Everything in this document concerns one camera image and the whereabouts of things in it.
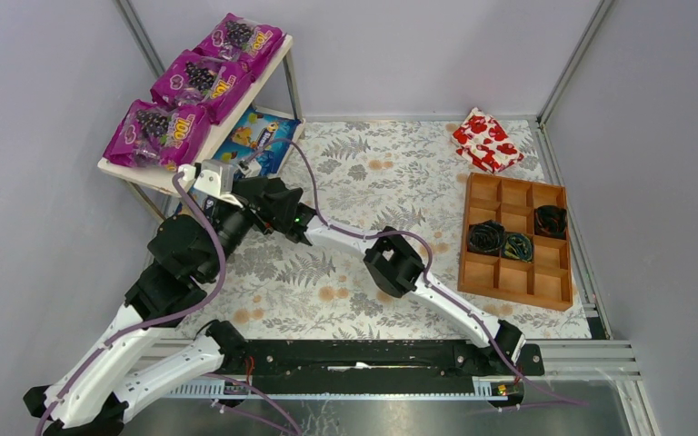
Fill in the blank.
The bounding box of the blue candy bag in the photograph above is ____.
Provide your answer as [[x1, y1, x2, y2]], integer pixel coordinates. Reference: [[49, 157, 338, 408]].
[[213, 107, 303, 175], [179, 164, 244, 214]]

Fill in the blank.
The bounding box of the purple candy bag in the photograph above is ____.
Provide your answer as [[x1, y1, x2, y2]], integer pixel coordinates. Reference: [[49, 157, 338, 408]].
[[103, 100, 211, 172], [150, 50, 253, 124], [194, 13, 285, 80]]

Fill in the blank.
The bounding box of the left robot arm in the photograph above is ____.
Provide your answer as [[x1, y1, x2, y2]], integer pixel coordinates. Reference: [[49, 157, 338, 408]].
[[24, 161, 256, 435]]

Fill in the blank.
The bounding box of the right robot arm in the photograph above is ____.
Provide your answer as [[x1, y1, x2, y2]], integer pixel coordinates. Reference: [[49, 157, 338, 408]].
[[232, 177, 526, 366]]

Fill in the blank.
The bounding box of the white two-tier shelf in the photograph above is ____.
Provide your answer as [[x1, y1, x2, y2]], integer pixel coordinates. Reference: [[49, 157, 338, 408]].
[[97, 35, 305, 223]]

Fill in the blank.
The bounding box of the floral table mat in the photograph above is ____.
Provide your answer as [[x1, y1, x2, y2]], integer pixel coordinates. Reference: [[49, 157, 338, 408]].
[[134, 119, 594, 342]]

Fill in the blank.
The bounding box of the black green rolled item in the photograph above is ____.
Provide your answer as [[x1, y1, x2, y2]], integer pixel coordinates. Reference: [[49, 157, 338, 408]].
[[466, 220, 505, 256]]

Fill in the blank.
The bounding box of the red poppy folded cloth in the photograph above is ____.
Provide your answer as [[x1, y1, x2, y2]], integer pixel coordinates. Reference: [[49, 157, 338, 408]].
[[451, 107, 525, 174]]

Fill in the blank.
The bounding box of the wooden compartment tray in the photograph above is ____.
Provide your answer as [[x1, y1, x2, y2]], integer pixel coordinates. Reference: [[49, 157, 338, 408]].
[[458, 173, 573, 312]]

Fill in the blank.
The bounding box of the black teal rolled item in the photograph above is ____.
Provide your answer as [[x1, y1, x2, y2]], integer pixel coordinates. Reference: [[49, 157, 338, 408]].
[[501, 232, 534, 263]]

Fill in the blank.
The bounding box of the black orange rolled item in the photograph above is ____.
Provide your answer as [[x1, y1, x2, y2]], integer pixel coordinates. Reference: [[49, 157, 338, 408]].
[[533, 205, 568, 240]]

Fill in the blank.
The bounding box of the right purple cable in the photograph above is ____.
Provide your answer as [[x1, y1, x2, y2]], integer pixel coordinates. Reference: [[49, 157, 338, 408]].
[[241, 138, 591, 411]]

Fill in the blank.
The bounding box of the purple cable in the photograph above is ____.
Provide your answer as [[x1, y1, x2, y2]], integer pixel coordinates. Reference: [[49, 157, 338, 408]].
[[241, 138, 591, 411], [35, 171, 305, 436]]

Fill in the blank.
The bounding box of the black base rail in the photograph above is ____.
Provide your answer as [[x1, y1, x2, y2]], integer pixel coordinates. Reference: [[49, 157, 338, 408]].
[[217, 340, 544, 395]]

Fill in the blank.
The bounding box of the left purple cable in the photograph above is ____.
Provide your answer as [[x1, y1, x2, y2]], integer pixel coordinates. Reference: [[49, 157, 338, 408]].
[[35, 171, 305, 436]]

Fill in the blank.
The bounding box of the aluminium frame post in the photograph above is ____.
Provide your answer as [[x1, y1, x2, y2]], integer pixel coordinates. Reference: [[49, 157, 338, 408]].
[[536, 0, 616, 126]]

